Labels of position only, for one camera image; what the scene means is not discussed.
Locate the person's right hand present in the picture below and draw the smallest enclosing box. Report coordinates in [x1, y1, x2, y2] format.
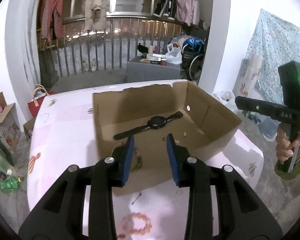
[275, 124, 300, 161]

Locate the black wrist watch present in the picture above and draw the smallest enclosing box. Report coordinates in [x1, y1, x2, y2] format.
[113, 111, 183, 140]

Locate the floral blue curtain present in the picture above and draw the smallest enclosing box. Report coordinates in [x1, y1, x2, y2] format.
[243, 9, 300, 104]

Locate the brown cardboard box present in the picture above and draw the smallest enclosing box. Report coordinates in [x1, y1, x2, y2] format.
[93, 81, 241, 195]

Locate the grey low cabinet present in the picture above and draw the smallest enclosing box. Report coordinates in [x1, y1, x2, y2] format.
[127, 56, 181, 82]

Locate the white plastic bag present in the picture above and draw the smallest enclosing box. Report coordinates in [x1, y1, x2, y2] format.
[165, 43, 182, 64]

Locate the wheelchair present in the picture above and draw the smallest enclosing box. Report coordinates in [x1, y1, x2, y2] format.
[181, 36, 205, 81]

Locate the red gift bag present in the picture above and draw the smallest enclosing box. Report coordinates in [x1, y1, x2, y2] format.
[27, 84, 55, 117]

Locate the green plastic bottle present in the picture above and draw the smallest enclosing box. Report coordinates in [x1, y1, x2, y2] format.
[0, 176, 24, 194]

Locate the metal balcony railing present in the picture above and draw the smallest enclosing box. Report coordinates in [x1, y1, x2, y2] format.
[37, 14, 185, 77]

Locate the open cardboard box left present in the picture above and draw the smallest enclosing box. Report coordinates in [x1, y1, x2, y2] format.
[0, 92, 21, 154]

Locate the light pink hanging shirt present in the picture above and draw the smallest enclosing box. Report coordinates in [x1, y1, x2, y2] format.
[175, 0, 200, 26]

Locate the beige hanging jacket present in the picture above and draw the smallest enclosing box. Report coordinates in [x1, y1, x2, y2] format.
[85, 0, 107, 31]

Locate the black white hanging jacket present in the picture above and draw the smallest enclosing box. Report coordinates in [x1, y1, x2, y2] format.
[153, 0, 177, 20]

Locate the pink hanging garment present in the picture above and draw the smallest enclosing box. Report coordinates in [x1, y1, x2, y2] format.
[41, 0, 63, 42]

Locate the pink orange bead bracelet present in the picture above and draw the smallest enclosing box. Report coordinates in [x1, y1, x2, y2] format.
[117, 212, 153, 239]

